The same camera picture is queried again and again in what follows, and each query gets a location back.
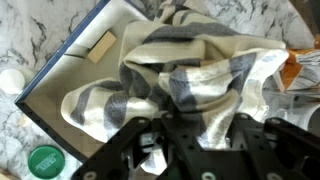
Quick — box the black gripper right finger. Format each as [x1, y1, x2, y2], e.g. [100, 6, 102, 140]
[229, 113, 320, 180]

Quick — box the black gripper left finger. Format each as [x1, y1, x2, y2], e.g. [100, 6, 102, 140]
[71, 112, 214, 180]

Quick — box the grey striped cream towel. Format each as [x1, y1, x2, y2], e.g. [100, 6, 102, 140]
[60, 0, 290, 176]

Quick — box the blue cardboard box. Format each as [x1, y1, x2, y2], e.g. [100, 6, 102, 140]
[14, 0, 158, 164]

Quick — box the wooden jenga block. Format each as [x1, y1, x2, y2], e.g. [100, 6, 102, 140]
[87, 30, 118, 64]
[279, 46, 316, 89]

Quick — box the green round lid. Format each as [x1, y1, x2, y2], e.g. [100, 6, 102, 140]
[27, 144, 66, 180]

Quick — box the white plastic bottle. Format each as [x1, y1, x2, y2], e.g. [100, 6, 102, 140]
[0, 68, 36, 95]

